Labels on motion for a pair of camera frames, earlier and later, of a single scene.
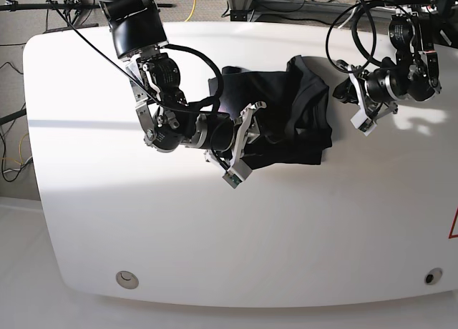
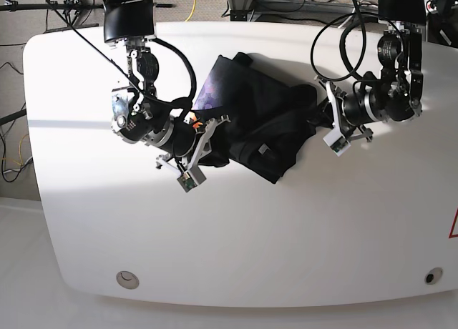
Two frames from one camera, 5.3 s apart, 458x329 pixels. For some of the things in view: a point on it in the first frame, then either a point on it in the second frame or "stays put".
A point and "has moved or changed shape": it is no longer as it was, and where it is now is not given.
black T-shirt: [295, 125] has moved or changed shape
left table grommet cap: [127, 280] stays put
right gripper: [370, 107] → [330, 114]
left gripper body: [247, 131] → [189, 144]
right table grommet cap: [434, 276] stays put
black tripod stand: [71, 6] stays put
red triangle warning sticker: [452, 227] stays put
